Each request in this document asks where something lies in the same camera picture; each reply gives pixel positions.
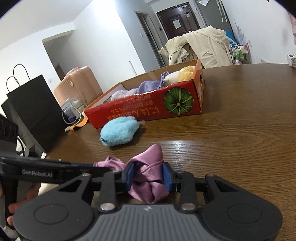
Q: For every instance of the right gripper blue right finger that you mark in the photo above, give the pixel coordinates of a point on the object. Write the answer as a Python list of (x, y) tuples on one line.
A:
[(182, 183)]

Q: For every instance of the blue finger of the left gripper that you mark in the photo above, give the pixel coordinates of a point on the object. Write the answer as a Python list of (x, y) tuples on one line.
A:
[(82, 165), (92, 171)]

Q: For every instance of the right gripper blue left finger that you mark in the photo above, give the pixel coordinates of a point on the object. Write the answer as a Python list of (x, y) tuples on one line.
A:
[(114, 182)]

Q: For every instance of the pink satin pouch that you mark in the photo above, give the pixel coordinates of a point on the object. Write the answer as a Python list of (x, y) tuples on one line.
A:
[(148, 184)]

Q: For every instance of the blue plush toy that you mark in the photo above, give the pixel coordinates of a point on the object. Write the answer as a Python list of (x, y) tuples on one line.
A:
[(119, 131)]

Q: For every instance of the lavender fabric pouch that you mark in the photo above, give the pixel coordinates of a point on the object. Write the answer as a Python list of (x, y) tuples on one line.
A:
[(150, 85)]

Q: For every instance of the white yellow plush toy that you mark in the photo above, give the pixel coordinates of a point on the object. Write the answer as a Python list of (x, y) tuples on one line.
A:
[(185, 74)]

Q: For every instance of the light purple towel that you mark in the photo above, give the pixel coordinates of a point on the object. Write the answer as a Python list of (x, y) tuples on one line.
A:
[(123, 93)]

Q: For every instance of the person's left hand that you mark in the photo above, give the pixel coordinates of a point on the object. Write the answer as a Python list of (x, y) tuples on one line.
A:
[(32, 193)]

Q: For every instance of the black paper bag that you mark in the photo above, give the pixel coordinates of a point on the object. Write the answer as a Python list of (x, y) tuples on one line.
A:
[(36, 112)]

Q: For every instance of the pink suitcase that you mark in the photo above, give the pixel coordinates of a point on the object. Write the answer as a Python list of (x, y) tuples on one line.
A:
[(79, 82)]

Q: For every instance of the red cardboard box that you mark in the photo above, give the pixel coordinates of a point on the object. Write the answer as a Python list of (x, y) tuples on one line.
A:
[(180, 99)]

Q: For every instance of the wooden chair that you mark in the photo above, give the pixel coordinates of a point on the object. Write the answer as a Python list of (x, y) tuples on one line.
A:
[(188, 54)]

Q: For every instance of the beige coat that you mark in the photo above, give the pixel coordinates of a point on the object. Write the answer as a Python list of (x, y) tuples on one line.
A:
[(210, 44)]

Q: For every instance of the dark brown door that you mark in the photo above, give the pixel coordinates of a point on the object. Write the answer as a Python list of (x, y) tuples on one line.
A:
[(178, 20)]

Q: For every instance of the grey refrigerator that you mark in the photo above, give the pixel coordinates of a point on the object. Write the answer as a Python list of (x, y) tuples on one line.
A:
[(214, 14)]

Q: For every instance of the clear bag with cables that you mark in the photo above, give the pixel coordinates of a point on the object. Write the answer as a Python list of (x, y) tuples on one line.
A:
[(73, 110)]

